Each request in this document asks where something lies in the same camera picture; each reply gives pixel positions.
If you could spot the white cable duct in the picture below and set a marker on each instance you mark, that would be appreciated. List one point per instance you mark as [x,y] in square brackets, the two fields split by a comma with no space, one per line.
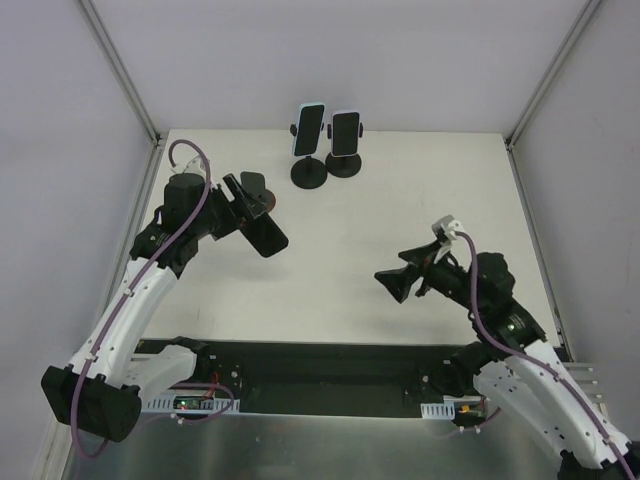
[451,408]
[189,405]

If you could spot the left white cable duct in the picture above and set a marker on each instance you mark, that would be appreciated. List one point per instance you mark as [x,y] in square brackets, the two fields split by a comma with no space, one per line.
[189,405]

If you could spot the wooden base phone stand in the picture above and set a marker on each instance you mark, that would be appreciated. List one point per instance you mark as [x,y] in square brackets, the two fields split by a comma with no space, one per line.
[255,184]

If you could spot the black smartphone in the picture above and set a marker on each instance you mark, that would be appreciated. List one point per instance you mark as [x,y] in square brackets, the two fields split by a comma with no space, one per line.
[265,236]

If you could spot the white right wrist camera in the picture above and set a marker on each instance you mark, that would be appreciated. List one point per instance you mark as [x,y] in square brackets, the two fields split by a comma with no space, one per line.
[446,229]

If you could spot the right white cable duct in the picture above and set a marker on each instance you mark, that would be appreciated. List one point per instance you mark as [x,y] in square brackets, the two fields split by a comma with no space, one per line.
[451,408]

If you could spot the lilac case smartphone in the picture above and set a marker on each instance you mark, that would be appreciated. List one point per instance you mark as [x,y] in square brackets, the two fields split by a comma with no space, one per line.
[345,133]

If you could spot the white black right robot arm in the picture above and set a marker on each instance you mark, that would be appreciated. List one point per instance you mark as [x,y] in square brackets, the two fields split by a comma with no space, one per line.
[512,364]

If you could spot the aluminium frame rail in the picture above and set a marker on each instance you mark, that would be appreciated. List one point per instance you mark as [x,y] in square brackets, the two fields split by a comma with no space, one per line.
[583,21]
[52,458]

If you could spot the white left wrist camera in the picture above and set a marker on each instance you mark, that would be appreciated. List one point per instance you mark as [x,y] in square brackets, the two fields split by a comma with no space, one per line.
[195,166]

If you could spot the blue case smartphone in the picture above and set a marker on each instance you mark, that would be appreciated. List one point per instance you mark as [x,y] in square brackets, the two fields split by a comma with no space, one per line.
[308,128]

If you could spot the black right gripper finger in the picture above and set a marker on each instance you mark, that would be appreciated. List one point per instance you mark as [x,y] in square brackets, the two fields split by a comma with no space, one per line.
[398,282]
[423,255]

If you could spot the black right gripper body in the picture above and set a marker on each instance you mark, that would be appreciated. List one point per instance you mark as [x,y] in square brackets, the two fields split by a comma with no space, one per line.
[425,270]

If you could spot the black round base phone stand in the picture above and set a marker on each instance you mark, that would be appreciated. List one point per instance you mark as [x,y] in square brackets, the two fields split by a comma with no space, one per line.
[308,172]

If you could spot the right aluminium frame rail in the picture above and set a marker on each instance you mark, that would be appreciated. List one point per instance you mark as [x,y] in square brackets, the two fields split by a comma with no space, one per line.
[583,21]

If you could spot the left aluminium frame rail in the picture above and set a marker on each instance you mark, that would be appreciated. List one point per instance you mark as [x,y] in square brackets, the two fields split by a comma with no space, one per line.
[52,458]

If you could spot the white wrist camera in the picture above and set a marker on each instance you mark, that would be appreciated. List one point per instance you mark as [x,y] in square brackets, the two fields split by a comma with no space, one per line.
[195,166]
[446,229]

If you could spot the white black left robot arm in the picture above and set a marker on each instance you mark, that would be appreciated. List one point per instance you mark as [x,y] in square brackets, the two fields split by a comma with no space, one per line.
[98,391]

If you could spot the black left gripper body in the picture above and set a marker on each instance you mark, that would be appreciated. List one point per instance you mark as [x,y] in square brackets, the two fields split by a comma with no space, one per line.
[239,206]

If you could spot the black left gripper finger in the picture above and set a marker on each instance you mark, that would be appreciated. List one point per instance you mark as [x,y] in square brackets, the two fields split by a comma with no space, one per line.
[235,187]
[257,207]

